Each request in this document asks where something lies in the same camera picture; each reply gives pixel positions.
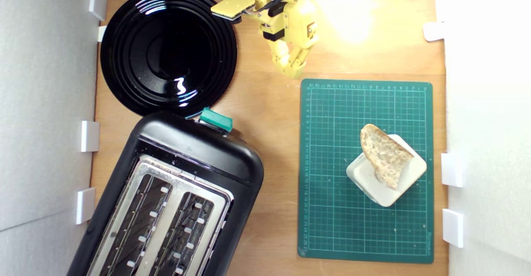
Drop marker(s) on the brown bread slice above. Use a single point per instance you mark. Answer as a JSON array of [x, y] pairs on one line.
[[383, 151]]

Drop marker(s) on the green toaster lever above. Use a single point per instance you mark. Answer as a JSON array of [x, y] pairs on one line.
[[215, 119]]

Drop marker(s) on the black two-slot toaster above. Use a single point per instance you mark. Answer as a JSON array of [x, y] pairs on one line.
[[199, 147]]

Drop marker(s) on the black round plate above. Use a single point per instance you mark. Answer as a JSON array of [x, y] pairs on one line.
[[137, 60]]

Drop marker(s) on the white square block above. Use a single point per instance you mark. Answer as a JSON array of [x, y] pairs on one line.
[[411, 177]]

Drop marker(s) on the green cutting mat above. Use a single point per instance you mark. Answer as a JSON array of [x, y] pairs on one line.
[[332, 226]]

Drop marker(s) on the flat yellow gripper camera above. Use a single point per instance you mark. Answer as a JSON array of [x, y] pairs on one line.
[[232, 5]]

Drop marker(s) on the small white wall clip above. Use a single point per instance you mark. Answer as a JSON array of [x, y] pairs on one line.
[[97, 1], [433, 31], [90, 136], [451, 170], [453, 228], [102, 33], [85, 205]]

